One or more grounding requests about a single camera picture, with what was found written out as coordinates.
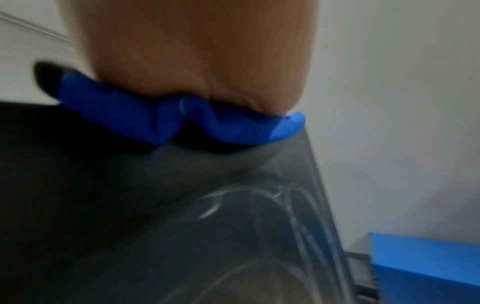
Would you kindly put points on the person's right hand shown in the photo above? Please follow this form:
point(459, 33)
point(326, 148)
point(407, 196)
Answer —
point(187, 44)

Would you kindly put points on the grey cleaning cloth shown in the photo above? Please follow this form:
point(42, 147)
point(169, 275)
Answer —
point(112, 112)

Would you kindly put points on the slim black vented computer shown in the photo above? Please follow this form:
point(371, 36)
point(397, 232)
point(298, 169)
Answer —
point(150, 222)

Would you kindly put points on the blue rectangular box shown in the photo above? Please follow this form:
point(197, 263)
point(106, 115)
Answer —
point(423, 267)

